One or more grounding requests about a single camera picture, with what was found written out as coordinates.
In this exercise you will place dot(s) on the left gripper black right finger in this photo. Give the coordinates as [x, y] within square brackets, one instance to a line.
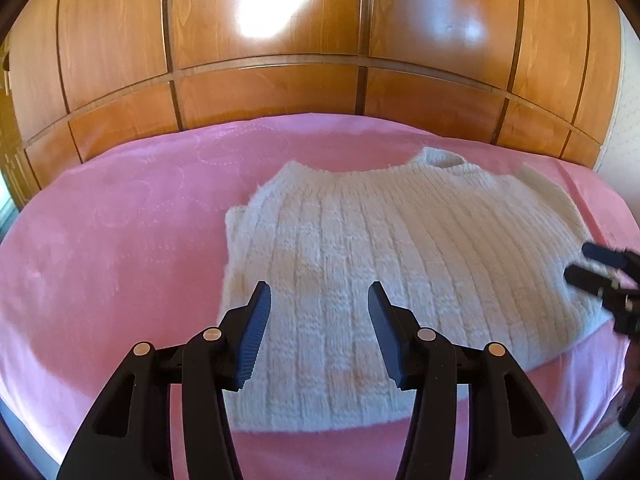
[512, 433]

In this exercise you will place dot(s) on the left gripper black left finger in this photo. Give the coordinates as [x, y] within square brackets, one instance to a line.
[126, 433]

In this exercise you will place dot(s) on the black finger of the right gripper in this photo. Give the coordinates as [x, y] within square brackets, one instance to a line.
[592, 283]
[616, 259]

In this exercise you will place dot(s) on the cream knitted sweater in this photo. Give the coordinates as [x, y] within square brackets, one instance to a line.
[476, 256]

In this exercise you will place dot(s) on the pink bedspread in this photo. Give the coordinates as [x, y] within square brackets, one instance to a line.
[131, 245]

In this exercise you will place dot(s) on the wooden panelled wardrobe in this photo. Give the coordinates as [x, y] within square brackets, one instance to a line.
[79, 77]

